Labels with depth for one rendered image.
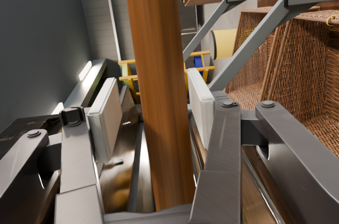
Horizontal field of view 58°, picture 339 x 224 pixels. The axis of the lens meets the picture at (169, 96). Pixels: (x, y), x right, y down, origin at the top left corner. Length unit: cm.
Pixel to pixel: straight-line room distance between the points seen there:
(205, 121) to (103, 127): 5
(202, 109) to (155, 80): 4
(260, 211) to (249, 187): 11
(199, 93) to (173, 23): 4
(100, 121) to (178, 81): 5
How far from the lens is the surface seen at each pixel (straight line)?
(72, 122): 16
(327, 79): 127
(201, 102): 16
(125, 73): 718
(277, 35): 124
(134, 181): 128
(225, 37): 363
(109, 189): 95
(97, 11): 891
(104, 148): 17
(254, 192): 99
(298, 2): 63
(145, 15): 17
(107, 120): 17
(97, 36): 902
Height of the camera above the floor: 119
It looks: 1 degrees down
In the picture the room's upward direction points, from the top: 97 degrees counter-clockwise
